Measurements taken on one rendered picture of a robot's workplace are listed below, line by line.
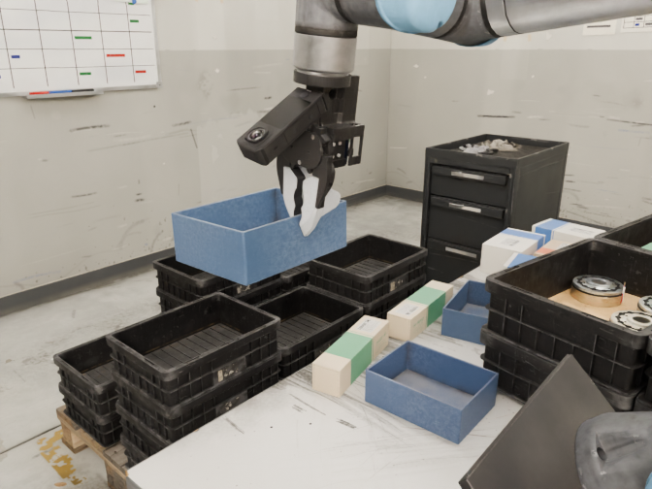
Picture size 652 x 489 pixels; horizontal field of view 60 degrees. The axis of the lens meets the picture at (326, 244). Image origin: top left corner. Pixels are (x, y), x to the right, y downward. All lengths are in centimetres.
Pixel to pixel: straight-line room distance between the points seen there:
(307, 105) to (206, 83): 319
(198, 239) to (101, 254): 286
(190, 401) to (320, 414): 53
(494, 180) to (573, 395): 191
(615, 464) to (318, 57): 53
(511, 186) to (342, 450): 174
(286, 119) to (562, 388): 44
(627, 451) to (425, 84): 461
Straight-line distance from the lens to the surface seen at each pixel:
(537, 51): 468
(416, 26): 61
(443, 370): 118
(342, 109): 74
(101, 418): 195
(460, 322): 136
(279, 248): 74
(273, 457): 101
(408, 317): 132
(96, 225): 356
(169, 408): 153
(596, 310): 130
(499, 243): 177
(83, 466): 222
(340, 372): 111
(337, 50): 69
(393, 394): 108
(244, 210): 88
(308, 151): 71
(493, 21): 69
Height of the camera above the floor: 135
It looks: 19 degrees down
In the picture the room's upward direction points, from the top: straight up
